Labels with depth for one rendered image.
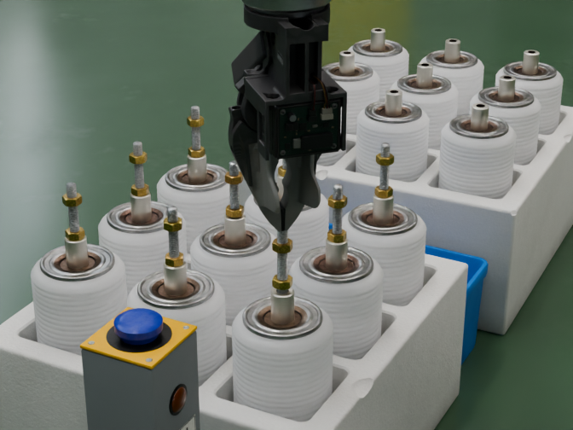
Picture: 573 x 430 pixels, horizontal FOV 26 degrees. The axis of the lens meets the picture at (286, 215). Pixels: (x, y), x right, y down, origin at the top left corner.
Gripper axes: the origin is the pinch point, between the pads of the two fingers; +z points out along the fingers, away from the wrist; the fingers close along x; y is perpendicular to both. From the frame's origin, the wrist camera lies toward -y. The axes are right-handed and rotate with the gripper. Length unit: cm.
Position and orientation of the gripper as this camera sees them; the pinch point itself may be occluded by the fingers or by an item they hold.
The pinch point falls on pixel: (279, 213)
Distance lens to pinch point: 112.4
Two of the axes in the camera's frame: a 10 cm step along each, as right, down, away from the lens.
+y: 3.1, 4.2, -8.5
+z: 0.0, 9.0, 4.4
